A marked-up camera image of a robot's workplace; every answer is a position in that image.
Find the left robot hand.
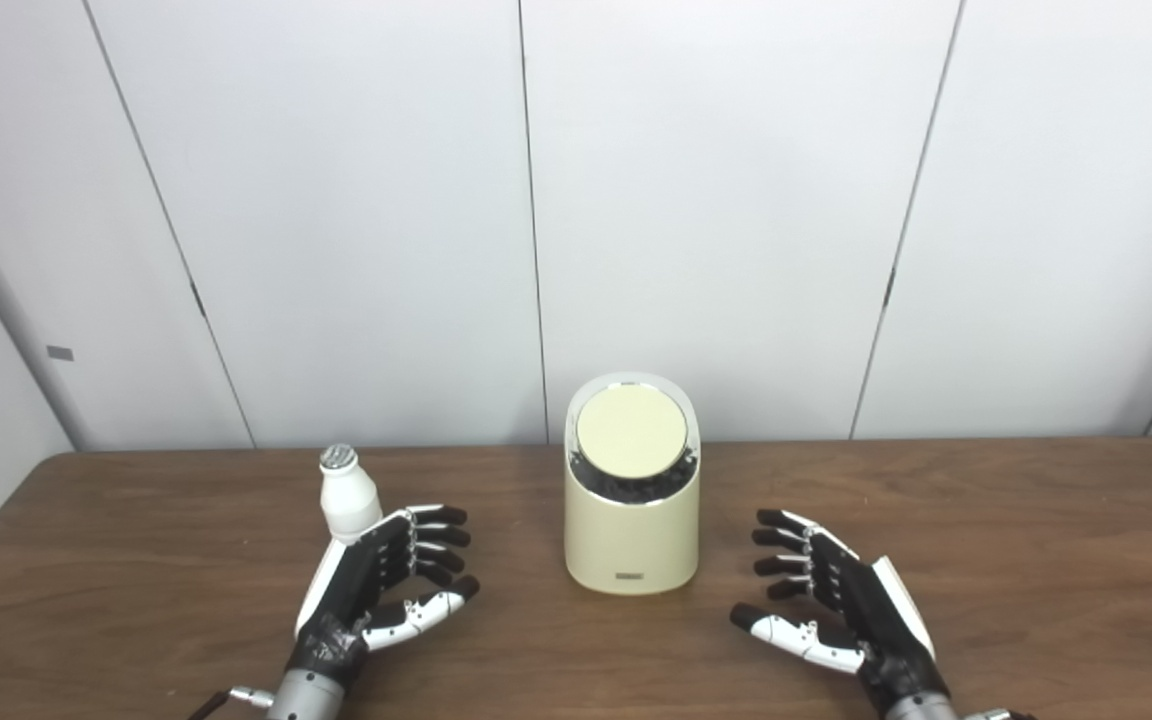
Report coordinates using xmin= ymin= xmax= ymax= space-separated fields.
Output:
xmin=293 ymin=504 xmax=482 ymax=691

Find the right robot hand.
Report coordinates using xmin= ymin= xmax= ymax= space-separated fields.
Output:
xmin=730 ymin=508 xmax=953 ymax=715

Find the small white plastic bottle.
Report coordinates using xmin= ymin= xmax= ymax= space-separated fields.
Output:
xmin=320 ymin=444 xmax=384 ymax=546

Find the cream-colored lidded bin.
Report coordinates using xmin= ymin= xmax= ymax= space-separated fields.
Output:
xmin=563 ymin=372 xmax=702 ymax=597

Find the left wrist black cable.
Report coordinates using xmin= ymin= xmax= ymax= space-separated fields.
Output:
xmin=186 ymin=686 xmax=277 ymax=720

